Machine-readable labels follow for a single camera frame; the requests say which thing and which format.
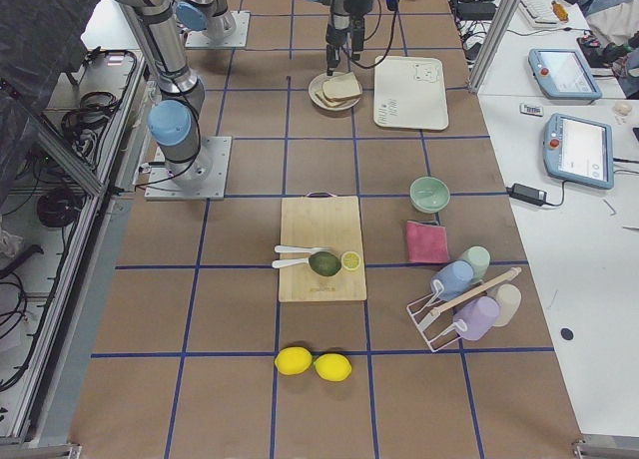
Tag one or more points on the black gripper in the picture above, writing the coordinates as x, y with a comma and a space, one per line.
359, 2
334, 34

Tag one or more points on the white round plate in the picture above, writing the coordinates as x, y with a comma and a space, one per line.
316, 84

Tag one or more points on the white bread slice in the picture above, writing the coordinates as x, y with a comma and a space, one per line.
343, 86

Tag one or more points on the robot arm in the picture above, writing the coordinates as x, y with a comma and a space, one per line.
181, 88
196, 15

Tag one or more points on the bread slice on plate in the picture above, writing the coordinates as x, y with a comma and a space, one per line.
334, 104

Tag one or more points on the white bear tray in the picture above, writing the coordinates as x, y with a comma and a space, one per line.
409, 93

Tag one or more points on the green bowl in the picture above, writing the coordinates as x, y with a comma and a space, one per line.
429, 195

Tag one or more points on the lemon half slice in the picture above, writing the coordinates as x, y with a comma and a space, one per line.
350, 260

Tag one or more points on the green avocado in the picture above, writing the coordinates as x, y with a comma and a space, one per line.
324, 263

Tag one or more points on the white plastic spoon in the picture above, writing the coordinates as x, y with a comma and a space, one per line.
281, 263

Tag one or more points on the pink cloth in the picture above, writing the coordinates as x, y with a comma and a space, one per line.
426, 243

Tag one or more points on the upper teach pendant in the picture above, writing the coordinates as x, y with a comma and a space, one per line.
563, 74

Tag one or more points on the teach pendant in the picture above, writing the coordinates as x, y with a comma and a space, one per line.
578, 150
563, 74

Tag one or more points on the black power adapter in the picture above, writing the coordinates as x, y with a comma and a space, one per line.
527, 194

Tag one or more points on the green mug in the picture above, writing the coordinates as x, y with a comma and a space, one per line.
478, 257

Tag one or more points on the lower teach pendant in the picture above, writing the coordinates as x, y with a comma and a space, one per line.
578, 150

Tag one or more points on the blue mug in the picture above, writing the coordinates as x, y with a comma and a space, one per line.
452, 280

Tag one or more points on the beige mug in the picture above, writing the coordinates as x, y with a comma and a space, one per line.
508, 297

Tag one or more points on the purple mug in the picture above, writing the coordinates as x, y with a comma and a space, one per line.
476, 318

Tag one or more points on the yellow lemon left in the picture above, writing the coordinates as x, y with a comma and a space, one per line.
293, 360

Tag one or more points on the yellow lemon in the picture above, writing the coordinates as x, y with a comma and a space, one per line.
293, 360
333, 367

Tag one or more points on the yellow lemon right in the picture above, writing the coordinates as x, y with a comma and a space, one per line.
333, 367

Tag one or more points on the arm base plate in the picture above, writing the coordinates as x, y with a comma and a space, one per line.
204, 179
227, 31

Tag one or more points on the white wire mug rack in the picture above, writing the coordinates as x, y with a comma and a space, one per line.
433, 319

